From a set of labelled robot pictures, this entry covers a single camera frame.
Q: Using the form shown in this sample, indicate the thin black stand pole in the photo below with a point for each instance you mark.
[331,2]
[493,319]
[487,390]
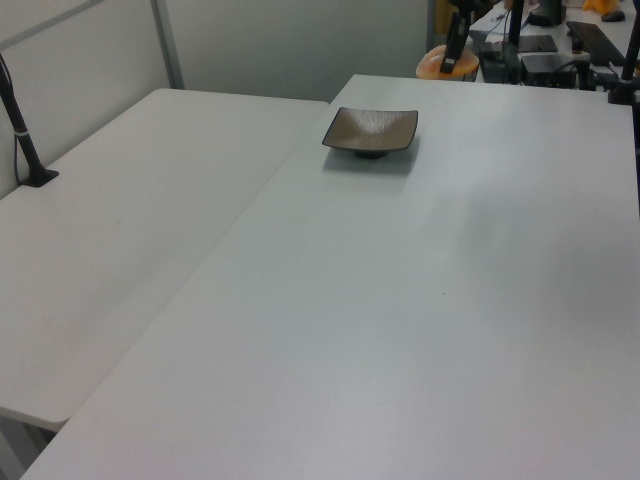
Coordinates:
[516,25]

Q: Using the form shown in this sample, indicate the small black equipment box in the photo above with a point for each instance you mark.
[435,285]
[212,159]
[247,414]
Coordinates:
[495,67]

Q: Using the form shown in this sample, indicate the grey metal upright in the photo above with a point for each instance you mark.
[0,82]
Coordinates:
[430,30]

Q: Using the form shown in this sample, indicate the black computer keyboard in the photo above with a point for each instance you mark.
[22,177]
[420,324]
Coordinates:
[595,40]

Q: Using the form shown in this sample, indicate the black computer mouse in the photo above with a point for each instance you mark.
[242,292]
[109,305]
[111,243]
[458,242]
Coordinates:
[614,17]

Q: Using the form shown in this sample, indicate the orange-brown bread roll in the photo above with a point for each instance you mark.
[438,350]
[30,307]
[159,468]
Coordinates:
[467,65]

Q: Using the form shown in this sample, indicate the black electronics box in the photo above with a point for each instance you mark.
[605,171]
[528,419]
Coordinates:
[545,65]

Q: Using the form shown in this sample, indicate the square brown ceramic plate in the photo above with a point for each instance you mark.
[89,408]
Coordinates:
[370,130]

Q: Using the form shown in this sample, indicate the black monitor base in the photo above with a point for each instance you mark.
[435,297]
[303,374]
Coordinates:
[547,15]

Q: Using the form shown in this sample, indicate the white paper sheet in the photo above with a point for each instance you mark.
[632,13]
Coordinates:
[492,27]

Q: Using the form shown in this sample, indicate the light wooden board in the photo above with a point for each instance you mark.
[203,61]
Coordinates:
[442,25]

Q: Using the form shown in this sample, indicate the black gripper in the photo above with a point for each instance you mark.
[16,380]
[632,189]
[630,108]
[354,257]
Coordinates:
[470,5]

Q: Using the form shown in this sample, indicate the black clamped stand pole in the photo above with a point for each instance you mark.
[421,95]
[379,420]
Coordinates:
[631,60]

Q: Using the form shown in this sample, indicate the flat black pad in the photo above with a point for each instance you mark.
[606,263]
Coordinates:
[537,43]

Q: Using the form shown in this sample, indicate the black camera stand pole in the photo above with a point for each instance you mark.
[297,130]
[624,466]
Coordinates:
[22,145]

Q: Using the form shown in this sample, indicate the orange toy figure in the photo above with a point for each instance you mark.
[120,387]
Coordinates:
[597,4]

